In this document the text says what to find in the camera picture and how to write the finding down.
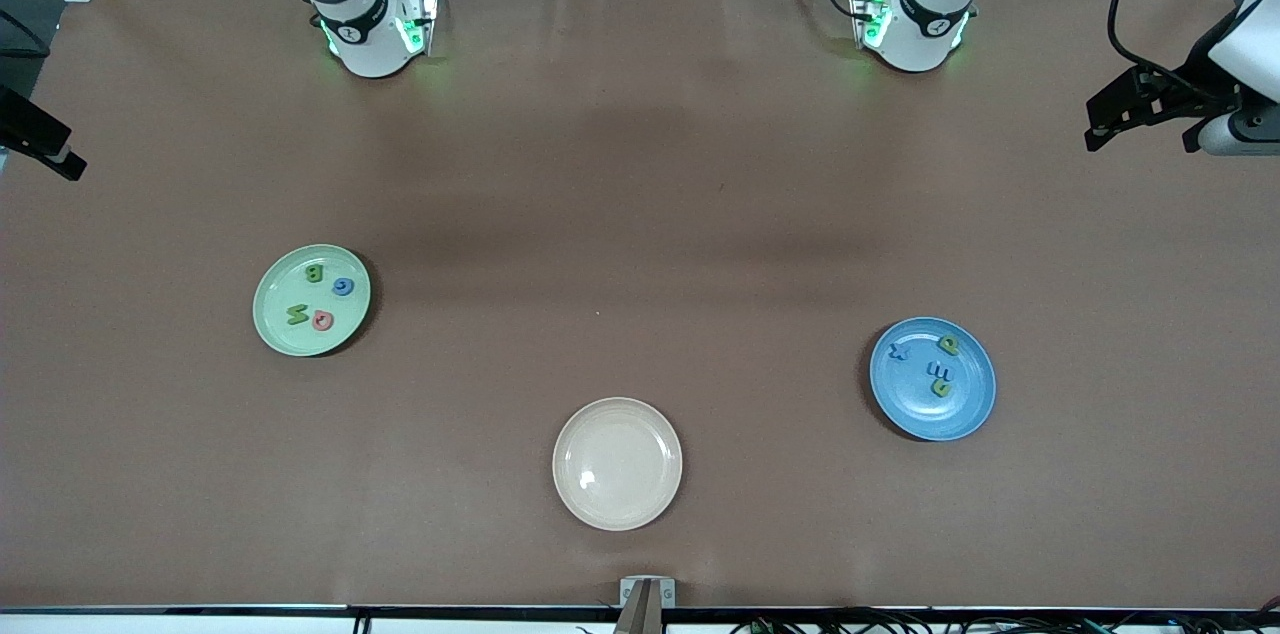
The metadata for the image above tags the green plate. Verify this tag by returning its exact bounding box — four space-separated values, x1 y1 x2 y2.
252 244 372 358

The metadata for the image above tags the blue plate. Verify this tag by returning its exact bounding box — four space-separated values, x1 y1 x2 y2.
869 317 997 442

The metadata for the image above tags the brown table cover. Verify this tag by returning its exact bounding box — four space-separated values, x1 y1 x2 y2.
0 0 1280 612

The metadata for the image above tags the beige plate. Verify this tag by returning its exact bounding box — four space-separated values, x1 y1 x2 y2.
552 397 684 532

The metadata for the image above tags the white table edge rail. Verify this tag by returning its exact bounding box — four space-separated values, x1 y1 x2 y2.
0 602 1280 634

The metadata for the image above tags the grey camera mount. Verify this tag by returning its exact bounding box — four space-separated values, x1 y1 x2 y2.
615 576 677 634

